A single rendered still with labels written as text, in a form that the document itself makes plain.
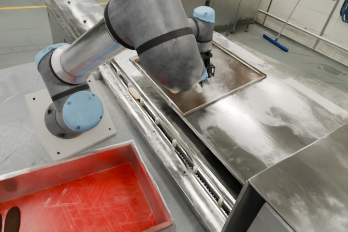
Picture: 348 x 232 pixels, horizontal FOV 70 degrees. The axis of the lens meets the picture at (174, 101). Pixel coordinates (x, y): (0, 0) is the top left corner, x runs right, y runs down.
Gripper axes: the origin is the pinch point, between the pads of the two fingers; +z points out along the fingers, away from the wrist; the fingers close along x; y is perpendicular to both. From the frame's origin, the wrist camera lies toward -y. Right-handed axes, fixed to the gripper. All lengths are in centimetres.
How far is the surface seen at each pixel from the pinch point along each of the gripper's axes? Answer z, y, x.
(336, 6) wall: 80, -164, 318
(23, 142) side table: 2, 0, -73
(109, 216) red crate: 5, 39, -50
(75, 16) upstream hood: 1, -102, -41
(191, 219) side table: 9, 48, -27
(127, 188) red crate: 6, 32, -42
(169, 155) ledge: 5.7, 25.8, -24.7
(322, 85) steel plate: 30, 0, 90
